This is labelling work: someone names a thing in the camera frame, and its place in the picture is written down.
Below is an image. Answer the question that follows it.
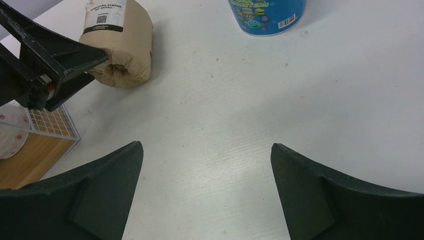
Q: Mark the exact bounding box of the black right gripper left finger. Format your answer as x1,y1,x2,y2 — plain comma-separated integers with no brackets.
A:
0,141,144,240

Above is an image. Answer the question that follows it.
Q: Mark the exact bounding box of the blue toilet roll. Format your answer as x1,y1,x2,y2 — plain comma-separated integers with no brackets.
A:
228,0,307,36

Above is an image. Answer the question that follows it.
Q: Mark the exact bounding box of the brown roll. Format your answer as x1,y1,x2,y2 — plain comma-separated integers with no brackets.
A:
79,0,153,88

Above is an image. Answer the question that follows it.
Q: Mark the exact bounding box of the white wire wooden shelf rack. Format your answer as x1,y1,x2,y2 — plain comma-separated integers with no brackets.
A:
0,100,80,190

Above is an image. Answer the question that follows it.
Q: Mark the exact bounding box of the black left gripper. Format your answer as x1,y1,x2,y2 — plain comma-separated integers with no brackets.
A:
0,1,109,112

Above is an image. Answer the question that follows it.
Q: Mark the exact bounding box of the white red-dotted toilet roll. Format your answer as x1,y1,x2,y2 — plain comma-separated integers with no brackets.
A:
0,104,30,160

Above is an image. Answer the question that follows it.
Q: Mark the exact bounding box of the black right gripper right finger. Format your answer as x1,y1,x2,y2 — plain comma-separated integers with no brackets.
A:
270,143,424,240

